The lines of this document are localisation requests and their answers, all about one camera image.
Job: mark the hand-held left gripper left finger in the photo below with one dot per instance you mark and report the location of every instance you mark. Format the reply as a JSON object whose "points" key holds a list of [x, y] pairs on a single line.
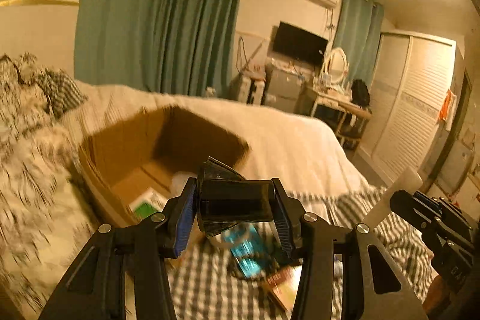
{"points": [[185, 220]]}

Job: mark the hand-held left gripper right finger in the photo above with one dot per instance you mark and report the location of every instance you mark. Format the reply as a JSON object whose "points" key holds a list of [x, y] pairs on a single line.
{"points": [[284, 235]]}

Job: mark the floral patterned duvet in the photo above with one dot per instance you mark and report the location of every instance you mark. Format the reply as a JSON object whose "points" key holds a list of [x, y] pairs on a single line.
{"points": [[37, 173]]}

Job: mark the brown cardboard box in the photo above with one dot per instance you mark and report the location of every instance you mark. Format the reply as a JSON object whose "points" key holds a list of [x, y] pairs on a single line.
{"points": [[123, 140]]}

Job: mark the black glossy plastic roll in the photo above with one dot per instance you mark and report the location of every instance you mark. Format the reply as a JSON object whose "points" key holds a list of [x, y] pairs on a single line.
{"points": [[232, 200]]}

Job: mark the white louvered wardrobe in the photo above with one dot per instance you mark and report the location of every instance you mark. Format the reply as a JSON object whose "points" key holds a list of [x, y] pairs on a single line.
{"points": [[412, 98]]}

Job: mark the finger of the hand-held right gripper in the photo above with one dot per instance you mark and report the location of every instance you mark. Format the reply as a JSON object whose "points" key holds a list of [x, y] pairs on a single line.
{"points": [[412, 211], [435, 202]]}

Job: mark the orange hanging cloth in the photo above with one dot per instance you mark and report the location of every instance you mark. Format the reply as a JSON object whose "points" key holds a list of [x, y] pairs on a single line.
{"points": [[446, 110]]}

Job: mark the wide green curtain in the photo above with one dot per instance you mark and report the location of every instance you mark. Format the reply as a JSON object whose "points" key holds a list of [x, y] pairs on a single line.
{"points": [[157, 24]]}

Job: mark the green and white packet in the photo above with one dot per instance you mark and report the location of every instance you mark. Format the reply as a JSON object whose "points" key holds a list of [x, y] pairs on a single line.
{"points": [[146, 207]]}

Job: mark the white dressing table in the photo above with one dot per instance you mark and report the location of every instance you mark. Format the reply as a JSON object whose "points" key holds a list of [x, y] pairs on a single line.
{"points": [[330, 97]]}

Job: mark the checkered pillow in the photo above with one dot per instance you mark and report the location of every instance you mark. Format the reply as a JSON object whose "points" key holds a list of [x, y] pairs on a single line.
{"points": [[60, 91]]}

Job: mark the white oval mirror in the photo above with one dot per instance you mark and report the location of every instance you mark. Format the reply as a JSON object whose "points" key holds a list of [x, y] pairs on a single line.
{"points": [[335, 63]]}

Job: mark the white low cabinet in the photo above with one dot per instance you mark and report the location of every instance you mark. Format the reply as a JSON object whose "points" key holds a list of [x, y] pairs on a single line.
{"points": [[459, 158]]}

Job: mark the narrow green curtain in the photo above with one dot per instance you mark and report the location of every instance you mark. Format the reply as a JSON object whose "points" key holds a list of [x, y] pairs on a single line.
{"points": [[356, 31]]}

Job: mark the white floor appliance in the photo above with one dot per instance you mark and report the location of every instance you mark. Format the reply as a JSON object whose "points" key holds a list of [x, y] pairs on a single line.
{"points": [[247, 89]]}

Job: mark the brown printed booklet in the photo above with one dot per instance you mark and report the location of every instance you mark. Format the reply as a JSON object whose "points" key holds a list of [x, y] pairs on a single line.
{"points": [[281, 286]]}

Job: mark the grey cabinet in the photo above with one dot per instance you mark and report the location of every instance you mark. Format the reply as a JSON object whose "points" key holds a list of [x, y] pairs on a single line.
{"points": [[285, 87]]}

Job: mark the grey checkered blanket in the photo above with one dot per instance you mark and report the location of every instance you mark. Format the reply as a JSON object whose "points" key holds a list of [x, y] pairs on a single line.
{"points": [[393, 248]]}

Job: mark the black flat television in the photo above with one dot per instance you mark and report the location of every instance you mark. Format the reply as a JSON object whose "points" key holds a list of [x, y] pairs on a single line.
{"points": [[298, 42]]}

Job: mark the blue foil packet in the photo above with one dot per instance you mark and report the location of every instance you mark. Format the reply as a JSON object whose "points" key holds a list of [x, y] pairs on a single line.
{"points": [[243, 252]]}

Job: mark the white bedspread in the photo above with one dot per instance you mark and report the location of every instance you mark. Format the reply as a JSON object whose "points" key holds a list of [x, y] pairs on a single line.
{"points": [[281, 140]]}

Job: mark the person's right forearm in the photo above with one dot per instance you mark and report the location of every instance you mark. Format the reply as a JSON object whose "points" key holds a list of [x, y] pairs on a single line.
{"points": [[438, 293]]}

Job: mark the black backpack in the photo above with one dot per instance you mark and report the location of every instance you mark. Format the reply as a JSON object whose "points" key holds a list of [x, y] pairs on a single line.
{"points": [[360, 93]]}

